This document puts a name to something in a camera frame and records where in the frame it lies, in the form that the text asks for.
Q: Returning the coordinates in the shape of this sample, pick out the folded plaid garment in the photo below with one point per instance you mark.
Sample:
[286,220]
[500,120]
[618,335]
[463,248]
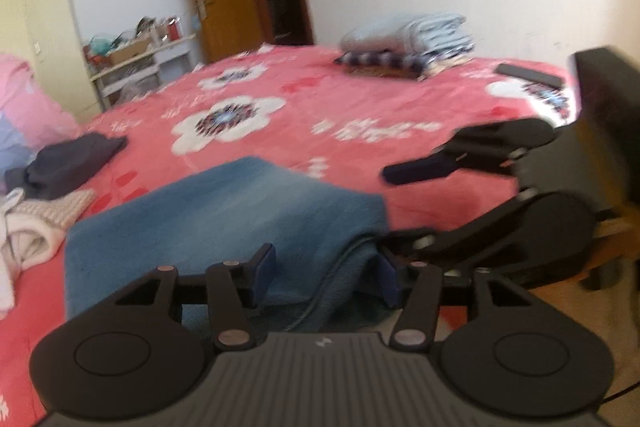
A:
[380,63]

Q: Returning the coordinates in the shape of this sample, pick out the clear plastic bag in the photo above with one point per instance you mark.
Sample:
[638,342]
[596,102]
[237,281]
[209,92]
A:
[131,91]

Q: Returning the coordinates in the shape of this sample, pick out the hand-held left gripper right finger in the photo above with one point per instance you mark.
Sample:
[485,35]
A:
[390,278]

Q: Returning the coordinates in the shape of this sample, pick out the white sweatshirt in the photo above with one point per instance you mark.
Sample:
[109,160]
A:
[5,267]

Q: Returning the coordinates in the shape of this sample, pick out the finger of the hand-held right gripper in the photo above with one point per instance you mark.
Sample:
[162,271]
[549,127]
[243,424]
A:
[465,152]
[440,242]

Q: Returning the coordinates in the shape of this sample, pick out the black remote control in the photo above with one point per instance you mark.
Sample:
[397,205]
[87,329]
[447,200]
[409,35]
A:
[530,76]

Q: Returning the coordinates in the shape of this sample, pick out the white desk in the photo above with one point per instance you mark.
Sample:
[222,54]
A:
[140,67]

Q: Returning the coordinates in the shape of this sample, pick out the dark grey garment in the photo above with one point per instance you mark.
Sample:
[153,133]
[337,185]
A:
[70,162]

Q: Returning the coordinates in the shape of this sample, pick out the pink grey floral quilt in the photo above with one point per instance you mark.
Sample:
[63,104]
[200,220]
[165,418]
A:
[30,107]

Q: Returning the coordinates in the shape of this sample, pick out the folded beige garment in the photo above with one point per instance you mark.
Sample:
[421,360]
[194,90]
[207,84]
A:
[447,66]

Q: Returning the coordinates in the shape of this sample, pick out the blue denim jeans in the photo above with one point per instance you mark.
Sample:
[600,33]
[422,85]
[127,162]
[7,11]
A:
[225,217]

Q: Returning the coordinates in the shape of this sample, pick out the cream wardrobe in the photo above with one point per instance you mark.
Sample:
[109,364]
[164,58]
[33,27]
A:
[40,37]

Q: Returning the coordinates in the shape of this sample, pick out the red bottle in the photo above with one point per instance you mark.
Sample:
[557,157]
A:
[174,30]

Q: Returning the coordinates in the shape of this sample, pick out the folded light blue garment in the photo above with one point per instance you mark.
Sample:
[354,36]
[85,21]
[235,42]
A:
[390,34]

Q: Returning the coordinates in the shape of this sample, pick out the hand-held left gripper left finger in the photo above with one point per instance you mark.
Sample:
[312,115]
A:
[262,274]

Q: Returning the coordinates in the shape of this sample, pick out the red floral bed blanket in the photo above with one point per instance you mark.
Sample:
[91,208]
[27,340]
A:
[350,107]

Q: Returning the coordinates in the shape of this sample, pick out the cardboard box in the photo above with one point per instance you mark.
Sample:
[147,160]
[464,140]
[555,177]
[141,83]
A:
[127,53]

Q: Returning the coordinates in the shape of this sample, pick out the cream knit fleece sweater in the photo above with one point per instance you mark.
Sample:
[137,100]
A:
[45,222]

